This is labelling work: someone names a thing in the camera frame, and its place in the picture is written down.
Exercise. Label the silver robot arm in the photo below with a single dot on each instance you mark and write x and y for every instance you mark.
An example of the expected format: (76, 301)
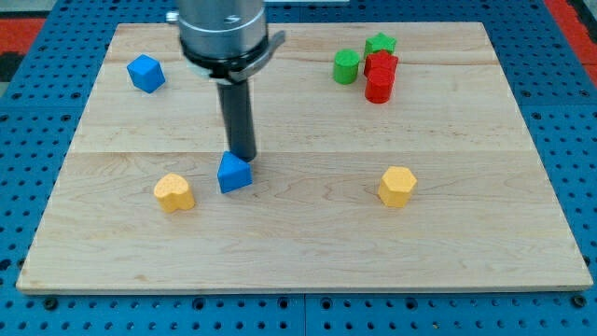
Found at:
(226, 40)

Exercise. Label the blue triangle block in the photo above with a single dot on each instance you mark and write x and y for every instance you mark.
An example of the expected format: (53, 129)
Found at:
(233, 173)

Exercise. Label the yellow hexagon block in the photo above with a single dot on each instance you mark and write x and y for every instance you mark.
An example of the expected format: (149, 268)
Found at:
(396, 186)

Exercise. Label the wooden board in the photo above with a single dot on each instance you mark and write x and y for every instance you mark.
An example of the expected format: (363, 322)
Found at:
(482, 218)

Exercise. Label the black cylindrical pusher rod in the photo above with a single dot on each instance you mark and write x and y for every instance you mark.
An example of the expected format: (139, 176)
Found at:
(236, 108)

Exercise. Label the green cylinder block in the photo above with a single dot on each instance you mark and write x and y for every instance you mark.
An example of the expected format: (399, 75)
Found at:
(345, 68)

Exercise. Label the red cylinder block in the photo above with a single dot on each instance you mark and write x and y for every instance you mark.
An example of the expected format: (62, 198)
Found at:
(379, 86)

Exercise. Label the yellow heart block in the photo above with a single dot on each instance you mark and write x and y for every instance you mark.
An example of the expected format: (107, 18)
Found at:
(173, 192)

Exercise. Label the red star block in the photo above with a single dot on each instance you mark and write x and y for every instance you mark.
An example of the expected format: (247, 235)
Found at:
(380, 60)

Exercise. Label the green star block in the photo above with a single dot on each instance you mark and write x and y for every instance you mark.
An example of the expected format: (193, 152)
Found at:
(379, 42)

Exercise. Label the blue cube block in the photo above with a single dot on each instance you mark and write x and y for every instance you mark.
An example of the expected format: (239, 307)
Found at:
(146, 73)

